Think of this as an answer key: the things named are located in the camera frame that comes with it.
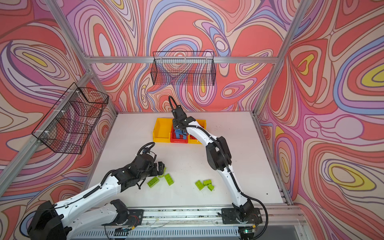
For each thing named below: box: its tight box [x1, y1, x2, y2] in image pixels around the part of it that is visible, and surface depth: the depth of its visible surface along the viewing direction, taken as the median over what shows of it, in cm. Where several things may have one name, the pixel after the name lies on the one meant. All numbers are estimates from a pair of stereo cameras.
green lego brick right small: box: [203, 179, 212, 186], surface depth 84 cm
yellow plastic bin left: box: [153, 118, 173, 143], surface depth 107 cm
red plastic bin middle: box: [170, 123, 189, 144], surface depth 101 cm
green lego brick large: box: [195, 180, 205, 191], surface depth 84 cm
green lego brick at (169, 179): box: [164, 173, 175, 186], surface depth 86 cm
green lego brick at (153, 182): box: [146, 176, 160, 188], surface depth 85 cm
